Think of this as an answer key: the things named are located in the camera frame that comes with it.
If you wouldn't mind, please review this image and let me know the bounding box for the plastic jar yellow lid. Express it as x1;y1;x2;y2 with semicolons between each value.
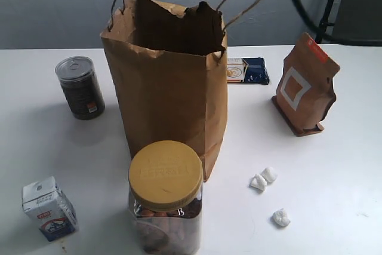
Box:
127;140;204;254

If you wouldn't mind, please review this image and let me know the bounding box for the white blue milk carton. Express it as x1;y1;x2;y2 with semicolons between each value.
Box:
21;176;79;242

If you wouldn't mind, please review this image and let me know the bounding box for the brown stand-up coffee pouch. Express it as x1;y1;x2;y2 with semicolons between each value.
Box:
272;32;340;137

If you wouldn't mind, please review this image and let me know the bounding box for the navy blue flat packet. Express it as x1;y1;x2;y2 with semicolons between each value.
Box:
226;57;270;85

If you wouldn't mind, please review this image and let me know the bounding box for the white backdrop cloth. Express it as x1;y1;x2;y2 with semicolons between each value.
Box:
1;0;307;49

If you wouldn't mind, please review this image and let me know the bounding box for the brown paper bag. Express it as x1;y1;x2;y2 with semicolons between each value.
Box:
100;0;275;182

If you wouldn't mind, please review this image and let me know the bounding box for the white foam piece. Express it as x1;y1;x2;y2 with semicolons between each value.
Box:
260;167;278;183
249;174;267;192
272;208;291;228

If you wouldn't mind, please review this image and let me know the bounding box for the black cable loop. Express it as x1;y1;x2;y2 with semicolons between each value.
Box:
285;0;382;47

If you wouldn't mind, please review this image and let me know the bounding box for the dark tin can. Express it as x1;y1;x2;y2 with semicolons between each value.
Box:
55;56;105;120

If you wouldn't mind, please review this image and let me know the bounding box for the black metal stand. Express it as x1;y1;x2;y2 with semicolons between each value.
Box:
319;0;335;33

